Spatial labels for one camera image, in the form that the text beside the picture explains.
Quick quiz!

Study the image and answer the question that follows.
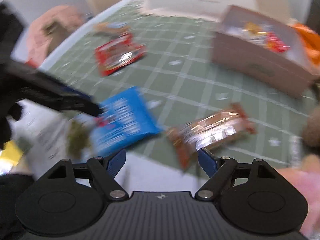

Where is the brown shiny snack bar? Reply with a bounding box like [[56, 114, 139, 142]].
[[167, 103, 256, 170]]

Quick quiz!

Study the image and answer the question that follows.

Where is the blue snack packet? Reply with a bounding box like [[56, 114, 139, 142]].
[[90, 86, 162, 157]]

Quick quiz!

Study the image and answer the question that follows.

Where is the red snack bag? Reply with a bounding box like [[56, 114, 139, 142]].
[[94, 33, 146, 76]]

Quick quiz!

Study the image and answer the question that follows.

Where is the long orange cracker tube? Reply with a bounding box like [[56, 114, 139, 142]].
[[93, 22, 131, 36]]

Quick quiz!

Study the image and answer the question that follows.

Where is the white printed paper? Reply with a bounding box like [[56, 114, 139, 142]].
[[10, 100, 94, 179]]

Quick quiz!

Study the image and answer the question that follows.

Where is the pink plush toy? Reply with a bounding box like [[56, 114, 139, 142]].
[[277, 154, 320, 238]]

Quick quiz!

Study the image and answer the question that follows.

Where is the brown plush toy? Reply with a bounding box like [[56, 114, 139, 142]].
[[302, 106, 320, 147]]

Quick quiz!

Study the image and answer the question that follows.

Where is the green checkered tablecloth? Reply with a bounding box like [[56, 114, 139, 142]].
[[41, 1, 316, 167]]

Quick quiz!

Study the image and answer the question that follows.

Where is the pink cardboard box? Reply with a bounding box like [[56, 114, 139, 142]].
[[210, 5, 319, 98]]

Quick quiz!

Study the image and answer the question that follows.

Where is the red yellow packet in box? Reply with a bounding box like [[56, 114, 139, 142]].
[[242, 22, 291, 54]]

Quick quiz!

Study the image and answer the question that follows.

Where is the orange snack bag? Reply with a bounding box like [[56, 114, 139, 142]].
[[290, 23, 320, 67]]

